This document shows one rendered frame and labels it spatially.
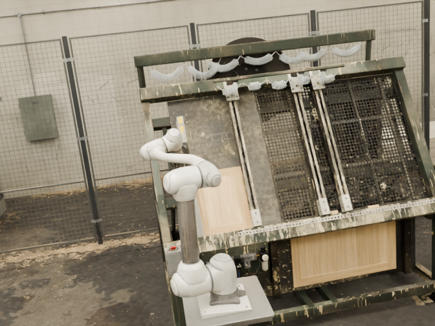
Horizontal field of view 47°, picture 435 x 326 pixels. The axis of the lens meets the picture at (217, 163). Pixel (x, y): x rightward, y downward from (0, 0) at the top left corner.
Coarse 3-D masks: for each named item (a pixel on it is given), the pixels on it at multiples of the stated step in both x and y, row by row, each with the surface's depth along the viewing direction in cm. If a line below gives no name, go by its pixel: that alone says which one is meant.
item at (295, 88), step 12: (300, 72) 388; (300, 84) 390; (300, 96) 400; (300, 108) 400; (300, 120) 394; (300, 132) 397; (312, 144) 390; (312, 156) 389; (312, 168) 384; (324, 192) 379; (324, 204) 376
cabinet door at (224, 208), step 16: (224, 176) 380; (240, 176) 382; (208, 192) 376; (224, 192) 377; (240, 192) 378; (208, 208) 372; (224, 208) 373; (240, 208) 375; (208, 224) 368; (224, 224) 370; (240, 224) 371
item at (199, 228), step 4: (180, 116) 388; (180, 124) 386; (184, 128) 386; (180, 132) 385; (184, 132) 385; (184, 136) 384; (184, 140) 383; (196, 196) 371; (196, 200) 371; (196, 204) 370; (196, 208) 369; (196, 212) 368; (196, 216) 367; (200, 216) 367; (196, 220) 366; (200, 220) 367; (200, 224) 366; (200, 228) 365; (200, 232) 364; (200, 236) 363
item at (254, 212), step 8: (232, 96) 390; (232, 104) 393; (232, 112) 390; (232, 120) 389; (232, 128) 393; (240, 128) 387; (240, 136) 387; (240, 144) 387; (240, 152) 382; (240, 160) 381; (248, 160) 380; (248, 168) 378; (248, 176) 378; (248, 184) 375; (248, 192) 373; (248, 200) 374; (256, 200) 372; (256, 208) 370; (256, 216) 368; (256, 224) 367
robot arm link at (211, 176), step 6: (204, 162) 285; (204, 168) 276; (210, 168) 278; (216, 168) 279; (204, 174) 274; (210, 174) 274; (216, 174) 274; (204, 180) 274; (210, 180) 273; (216, 180) 275; (204, 186) 277; (210, 186) 276; (216, 186) 277
